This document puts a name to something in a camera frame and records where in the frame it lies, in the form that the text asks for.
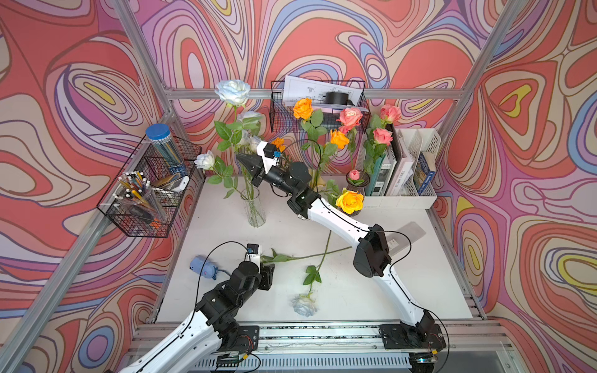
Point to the white paper sheets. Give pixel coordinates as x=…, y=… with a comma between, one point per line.
x=295, y=88

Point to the metal base rail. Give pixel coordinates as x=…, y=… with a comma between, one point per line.
x=470, y=346

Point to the orange marigold flower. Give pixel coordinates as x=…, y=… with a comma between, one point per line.
x=279, y=143

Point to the blue paperback book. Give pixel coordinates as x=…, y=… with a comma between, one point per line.
x=425, y=171

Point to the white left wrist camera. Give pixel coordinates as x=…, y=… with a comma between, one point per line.
x=253, y=254

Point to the large pink rose flower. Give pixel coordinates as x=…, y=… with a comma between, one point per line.
x=350, y=120

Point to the white plastic file organizer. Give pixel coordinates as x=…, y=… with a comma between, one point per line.
x=417, y=140

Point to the white pink book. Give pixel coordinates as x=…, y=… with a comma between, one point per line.
x=402, y=171

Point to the pink tulip flower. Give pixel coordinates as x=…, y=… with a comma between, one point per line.
x=355, y=178

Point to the black wire side basket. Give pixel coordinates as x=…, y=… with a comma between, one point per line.
x=168, y=187

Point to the orange rose flower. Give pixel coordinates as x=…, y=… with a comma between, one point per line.
x=328, y=151
x=311, y=121

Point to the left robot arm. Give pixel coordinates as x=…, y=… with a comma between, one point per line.
x=212, y=326

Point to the large white rose flower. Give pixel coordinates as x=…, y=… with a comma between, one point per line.
x=219, y=173

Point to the black wire wall basket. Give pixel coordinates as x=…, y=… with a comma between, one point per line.
x=283, y=120

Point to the black tape roll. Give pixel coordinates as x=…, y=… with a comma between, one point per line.
x=337, y=98

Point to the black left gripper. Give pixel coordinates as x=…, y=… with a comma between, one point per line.
x=266, y=276

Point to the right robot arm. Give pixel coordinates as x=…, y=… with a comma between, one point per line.
x=418, y=326

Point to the tall white rose flower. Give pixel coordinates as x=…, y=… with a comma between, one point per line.
x=250, y=132

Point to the clear glass vase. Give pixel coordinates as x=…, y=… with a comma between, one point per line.
x=253, y=207

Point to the pen cup with pens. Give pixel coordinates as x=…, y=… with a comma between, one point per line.
x=136, y=195

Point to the purple ribbed glass vase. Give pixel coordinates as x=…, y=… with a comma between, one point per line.
x=356, y=197

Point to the blue lid pencil jar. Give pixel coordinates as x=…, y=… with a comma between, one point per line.
x=163, y=142

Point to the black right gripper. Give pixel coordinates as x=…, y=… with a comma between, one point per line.
x=258, y=172

